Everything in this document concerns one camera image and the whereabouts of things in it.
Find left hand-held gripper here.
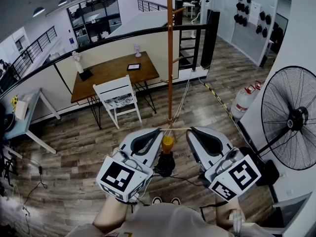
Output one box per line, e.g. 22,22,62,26
95,127,165,203

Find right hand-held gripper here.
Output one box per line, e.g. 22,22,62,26
186,126,263,202

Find tall wooden pole stand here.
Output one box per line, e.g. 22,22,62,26
152,0,186,133

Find person's left forearm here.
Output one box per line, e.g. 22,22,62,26
92,195,129,233

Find person's right forearm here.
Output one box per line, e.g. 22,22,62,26
214,198,245,232

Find yellow black floor strip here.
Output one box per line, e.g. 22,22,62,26
203,82,237,122

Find white wooden chair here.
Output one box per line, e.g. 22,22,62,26
92,75,143,129

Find wooden table with black legs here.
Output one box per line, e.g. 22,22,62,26
71,51,160,130

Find person's beige shirt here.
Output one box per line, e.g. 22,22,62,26
66,203,250,237

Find black notebook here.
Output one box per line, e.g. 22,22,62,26
79,69,94,81

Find large black floor fan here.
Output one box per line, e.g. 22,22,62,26
255,65,316,186

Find black staircase steps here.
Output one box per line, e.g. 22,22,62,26
179,29,202,71

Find white vase with flowers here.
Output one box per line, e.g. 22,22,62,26
72,50,85,74

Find grey metal box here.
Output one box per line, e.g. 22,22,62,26
261,191,313,235

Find black curved handrail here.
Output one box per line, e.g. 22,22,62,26
0,23,208,99

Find light blue side table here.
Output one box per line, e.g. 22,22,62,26
3,87,61,155

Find white box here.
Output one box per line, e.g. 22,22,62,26
14,99,31,121

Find black barred balcony railing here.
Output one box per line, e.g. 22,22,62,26
11,26,58,77
137,0,169,13

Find black round device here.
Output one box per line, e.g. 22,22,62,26
3,112,17,133

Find white paper sheet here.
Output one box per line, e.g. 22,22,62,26
248,1,262,26

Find black framed glass partition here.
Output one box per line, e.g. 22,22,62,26
66,0,122,47

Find white floor cords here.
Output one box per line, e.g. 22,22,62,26
170,78,191,124

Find black stair post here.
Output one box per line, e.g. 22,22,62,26
200,8,221,69

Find black power cable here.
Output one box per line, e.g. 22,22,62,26
21,157,49,235

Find group of black wall caps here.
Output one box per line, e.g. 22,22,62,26
233,0,273,38

